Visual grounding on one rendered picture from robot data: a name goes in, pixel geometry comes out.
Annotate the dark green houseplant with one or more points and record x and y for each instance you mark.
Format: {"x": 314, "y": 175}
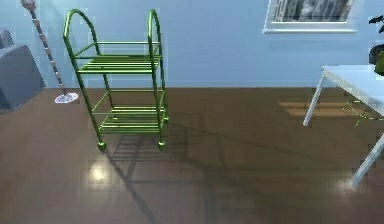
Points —
{"x": 376, "y": 53}

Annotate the green apple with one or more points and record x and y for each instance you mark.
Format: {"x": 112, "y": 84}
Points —
{"x": 379, "y": 65}

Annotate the green metal shelf cart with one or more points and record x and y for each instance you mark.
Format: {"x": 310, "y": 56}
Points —
{"x": 120, "y": 63}

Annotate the white framed window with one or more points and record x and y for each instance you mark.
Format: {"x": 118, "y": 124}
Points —
{"x": 310, "y": 13}

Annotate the white table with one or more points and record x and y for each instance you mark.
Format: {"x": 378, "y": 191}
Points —
{"x": 353, "y": 80}

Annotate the grey armchair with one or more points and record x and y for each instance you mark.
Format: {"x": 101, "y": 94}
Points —
{"x": 16, "y": 73}

